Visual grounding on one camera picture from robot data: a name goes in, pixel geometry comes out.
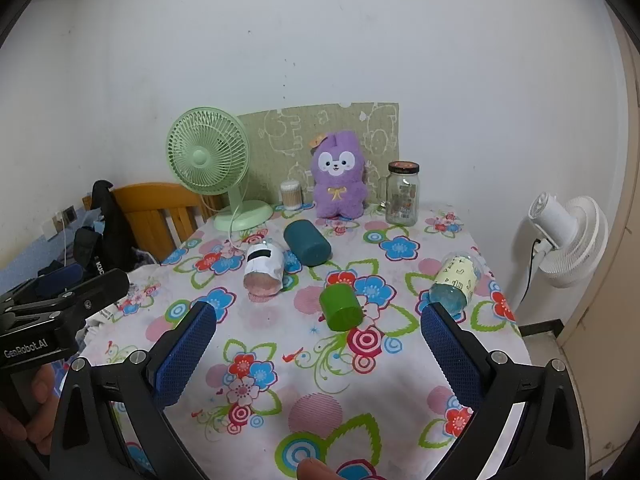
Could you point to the wall socket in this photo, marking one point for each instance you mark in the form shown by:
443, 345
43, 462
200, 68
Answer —
60, 222

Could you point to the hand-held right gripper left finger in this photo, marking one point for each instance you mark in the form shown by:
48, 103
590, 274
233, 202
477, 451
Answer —
184, 357

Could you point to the dark teal cup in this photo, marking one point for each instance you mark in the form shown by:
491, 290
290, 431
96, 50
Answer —
306, 242

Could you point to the person's left hand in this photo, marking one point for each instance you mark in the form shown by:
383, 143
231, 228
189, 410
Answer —
42, 410

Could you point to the person's right hand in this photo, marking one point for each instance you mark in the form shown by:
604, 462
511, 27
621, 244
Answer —
316, 470

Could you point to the green desk fan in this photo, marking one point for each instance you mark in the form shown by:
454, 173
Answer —
202, 155

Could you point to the glass jar with dark lid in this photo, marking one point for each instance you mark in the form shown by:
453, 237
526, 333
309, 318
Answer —
402, 195

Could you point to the purple plush toy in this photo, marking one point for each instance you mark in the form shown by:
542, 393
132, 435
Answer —
337, 185

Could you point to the white and pink cup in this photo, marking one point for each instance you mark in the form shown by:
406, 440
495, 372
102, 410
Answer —
264, 267

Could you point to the green patterned board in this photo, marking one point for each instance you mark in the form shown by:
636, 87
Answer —
280, 130

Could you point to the black bag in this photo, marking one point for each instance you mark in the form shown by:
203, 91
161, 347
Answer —
107, 225

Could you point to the white floor fan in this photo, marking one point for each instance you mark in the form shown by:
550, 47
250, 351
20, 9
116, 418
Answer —
580, 242

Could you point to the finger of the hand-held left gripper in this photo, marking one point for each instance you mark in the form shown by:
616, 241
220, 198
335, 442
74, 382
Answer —
102, 290
60, 278

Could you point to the green cup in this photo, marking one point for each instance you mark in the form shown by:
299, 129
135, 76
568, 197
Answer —
340, 307

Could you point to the wooden chair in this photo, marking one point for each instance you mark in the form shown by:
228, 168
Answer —
150, 202

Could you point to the clear bottle blue cap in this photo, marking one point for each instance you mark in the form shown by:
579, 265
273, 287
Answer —
457, 282

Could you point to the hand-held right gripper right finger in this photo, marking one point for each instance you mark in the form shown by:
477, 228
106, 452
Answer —
452, 360

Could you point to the cotton swab container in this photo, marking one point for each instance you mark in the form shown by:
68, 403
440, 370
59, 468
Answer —
291, 195

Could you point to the floral tablecloth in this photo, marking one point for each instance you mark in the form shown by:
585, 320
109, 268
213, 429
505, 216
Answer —
280, 325

